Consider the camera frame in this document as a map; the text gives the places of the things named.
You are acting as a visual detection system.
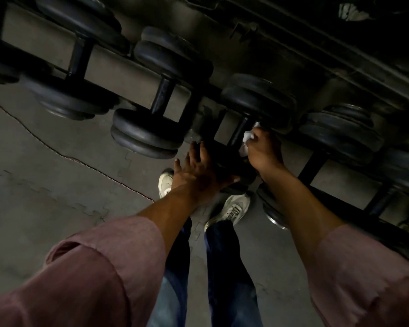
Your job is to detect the person's right hand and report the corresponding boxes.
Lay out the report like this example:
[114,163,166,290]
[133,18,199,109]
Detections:
[245,127,292,178]

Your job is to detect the person's left hand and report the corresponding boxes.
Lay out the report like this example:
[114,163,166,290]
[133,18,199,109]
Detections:
[170,141,241,207]

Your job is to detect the white cleaning cloth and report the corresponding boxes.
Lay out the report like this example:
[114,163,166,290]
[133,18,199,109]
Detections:
[238,121,261,157]

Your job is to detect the ribbed black plate dumbbell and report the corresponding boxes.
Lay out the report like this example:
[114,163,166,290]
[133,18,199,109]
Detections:
[110,26,214,160]
[204,73,298,196]

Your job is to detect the row of ribbed plate dumbbells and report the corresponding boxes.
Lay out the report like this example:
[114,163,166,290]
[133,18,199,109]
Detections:
[256,104,409,232]

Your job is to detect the black yellow dumbbell rack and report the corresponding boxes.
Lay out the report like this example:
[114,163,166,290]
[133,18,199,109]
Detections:
[0,0,409,266]

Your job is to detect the person's right forearm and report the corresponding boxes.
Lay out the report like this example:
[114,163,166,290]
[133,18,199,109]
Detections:
[262,168,409,327]

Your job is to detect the person's left forearm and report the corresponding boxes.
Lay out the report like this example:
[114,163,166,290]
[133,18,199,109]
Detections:
[0,187,205,327]

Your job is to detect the person's white shoe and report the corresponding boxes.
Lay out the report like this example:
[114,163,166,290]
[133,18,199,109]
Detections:
[158,168,175,200]
[204,193,251,233]

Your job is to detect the person's blue jeans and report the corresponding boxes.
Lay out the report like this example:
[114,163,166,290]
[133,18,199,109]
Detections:
[146,218,264,327]

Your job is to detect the thin red white cord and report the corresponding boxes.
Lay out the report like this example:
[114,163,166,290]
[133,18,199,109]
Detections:
[0,100,156,203]

